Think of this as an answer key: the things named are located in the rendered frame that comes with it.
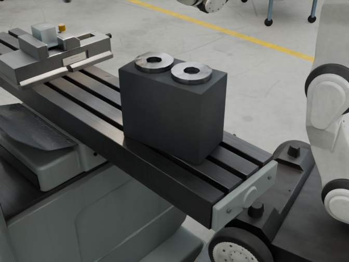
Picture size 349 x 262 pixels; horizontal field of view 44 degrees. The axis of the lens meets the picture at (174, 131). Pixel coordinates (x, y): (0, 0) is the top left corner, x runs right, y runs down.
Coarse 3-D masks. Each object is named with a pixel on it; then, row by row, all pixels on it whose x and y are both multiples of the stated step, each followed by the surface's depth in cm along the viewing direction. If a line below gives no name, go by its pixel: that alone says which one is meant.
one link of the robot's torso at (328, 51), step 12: (324, 0) 100; (336, 0) 99; (348, 0) 98; (324, 12) 103; (336, 12) 101; (348, 12) 100; (324, 24) 106; (336, 24) 104; (348, 24) 103; (324, 36) 107; (336, 36) 106; (348, 36) 104; (324, 48) 109; (336, 48) 107; (348, 48) 106; (324, 60) 110; (336, 60) 109; (348, 60) 107; (312, 72) 112; (324, 72) 109; (336, 72) 108; (348, 72) 107; (348, 108) 111
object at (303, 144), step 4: (288, 140) 168; (292, 140) 167; (296, 140) 166; (280, 144) 170; (284, 144) 167; (300, 144) 163; (304, 144) 163; (308, 144) 164; (276, 148) 170; (308, 148) 162
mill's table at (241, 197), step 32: (32, 96) 132; (64, 96) 131; (96, 96) 130; (64, 128) 125; (96, 128) 112; (128, 160) 106; (160, 160) 101; (224, 160) 101; (256, 160) 101; (160, 192) 101; (192, 192) 92; (224, 192) 95; (256, 192) 98; (224, 224) 94
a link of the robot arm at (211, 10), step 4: (208, 0) 135; (212, 0) 136; (216, 0) 137; (220, 0) 138; (224, 0) 138; (228, 0) 140; (208, 4) 136; (212, 4) 137; (216, 4) 138; (220, 4) 139; (208, 8) 138; (212, 8) 139; (216, 8) 140; (220, 8) 141; (212, 12) 141
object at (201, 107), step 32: (128, 64) 100; (160, 64) 97; (192, 64) 97; (128, 96) 101; (160, 96) 95; (192, 96) 90; (224, 96) 99; (128, 128) 106; (160, 128) 100; (192, 128) 94; (192, 160) 99
